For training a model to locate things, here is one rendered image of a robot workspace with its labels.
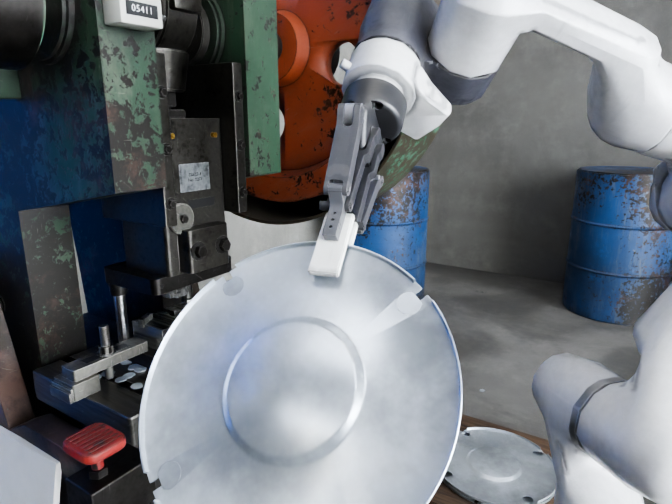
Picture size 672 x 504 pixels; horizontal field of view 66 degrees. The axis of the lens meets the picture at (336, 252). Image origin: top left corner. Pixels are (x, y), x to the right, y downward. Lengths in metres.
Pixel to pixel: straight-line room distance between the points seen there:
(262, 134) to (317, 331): 0.65
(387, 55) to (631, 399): 0.50
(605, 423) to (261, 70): 0.82
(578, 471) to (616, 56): 0.53
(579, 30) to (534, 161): 3.42
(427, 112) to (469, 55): 0.08
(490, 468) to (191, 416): 0.98
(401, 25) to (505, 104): 3.47
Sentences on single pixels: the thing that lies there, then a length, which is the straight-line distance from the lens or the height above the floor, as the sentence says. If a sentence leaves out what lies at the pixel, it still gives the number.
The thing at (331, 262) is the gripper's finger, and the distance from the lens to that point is 0.49.
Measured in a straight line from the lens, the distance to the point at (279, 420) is 0.46.
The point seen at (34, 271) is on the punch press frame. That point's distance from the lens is 1.14.
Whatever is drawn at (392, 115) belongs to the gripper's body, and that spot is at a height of 1.17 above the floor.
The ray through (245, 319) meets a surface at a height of 0.98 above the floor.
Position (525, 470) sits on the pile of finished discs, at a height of 0.36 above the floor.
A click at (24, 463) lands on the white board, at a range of 1.17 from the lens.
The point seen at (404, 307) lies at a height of 1.00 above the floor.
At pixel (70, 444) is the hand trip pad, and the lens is 0.79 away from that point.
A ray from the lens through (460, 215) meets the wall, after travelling 4.26.
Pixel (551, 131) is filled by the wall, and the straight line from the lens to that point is 4.03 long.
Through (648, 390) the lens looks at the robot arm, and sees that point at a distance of 0.74.
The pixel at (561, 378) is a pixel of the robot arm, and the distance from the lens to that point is 0.80.
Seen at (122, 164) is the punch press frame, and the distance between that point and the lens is 0.85.
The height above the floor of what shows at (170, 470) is 0.88.
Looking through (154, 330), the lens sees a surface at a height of 0.77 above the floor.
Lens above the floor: 1.17
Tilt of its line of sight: 14 degrees down
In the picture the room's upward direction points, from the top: straight up
